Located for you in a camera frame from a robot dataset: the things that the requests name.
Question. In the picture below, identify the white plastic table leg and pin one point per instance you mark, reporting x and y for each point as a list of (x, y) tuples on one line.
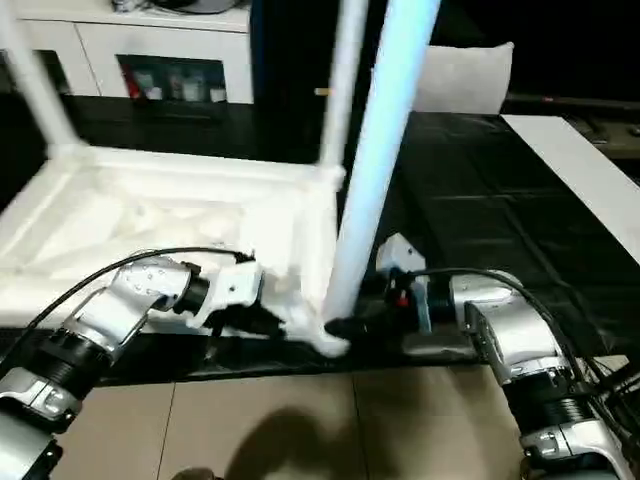
[(340, 90), (40, 90), (380, 125)]

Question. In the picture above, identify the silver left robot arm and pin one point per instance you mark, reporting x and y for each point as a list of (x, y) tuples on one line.
[(140, 287)]

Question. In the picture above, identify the black left robot foot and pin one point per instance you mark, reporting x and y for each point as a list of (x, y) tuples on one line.
[(197, 474)]

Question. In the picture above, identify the white flat board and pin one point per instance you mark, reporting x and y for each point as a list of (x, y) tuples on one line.
[(575, 165)]

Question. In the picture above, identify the black metal table leg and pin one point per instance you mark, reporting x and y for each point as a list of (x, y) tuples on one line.
[(612, 382)]

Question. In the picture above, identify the white pillow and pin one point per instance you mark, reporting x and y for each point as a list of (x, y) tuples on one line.
[(465, 80)]

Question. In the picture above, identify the black box with gold label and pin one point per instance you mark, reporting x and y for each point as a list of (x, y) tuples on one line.
[(285, 50)]

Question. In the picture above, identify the dark low bench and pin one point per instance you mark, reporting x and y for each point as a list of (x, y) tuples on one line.
[(590, 102)]

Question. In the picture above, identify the white glass-door cabinet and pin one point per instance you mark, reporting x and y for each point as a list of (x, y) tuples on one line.
[(150, 35)]

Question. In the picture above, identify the grey round pot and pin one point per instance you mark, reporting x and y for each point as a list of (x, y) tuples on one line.
[(200, 4)]

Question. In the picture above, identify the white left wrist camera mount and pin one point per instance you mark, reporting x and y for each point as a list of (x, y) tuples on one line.
[(235, 290)]

